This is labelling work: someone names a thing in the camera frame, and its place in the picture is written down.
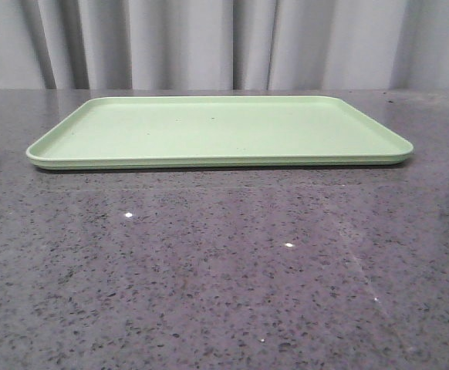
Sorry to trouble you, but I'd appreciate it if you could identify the light green rectangular tray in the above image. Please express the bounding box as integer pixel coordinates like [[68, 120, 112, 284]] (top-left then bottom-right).
[[26, 96, 414, 170]]

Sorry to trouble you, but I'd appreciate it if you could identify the grey pleated curtain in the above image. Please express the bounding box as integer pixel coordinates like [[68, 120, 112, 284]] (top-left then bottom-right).
[[0, 1, 449, 90]]

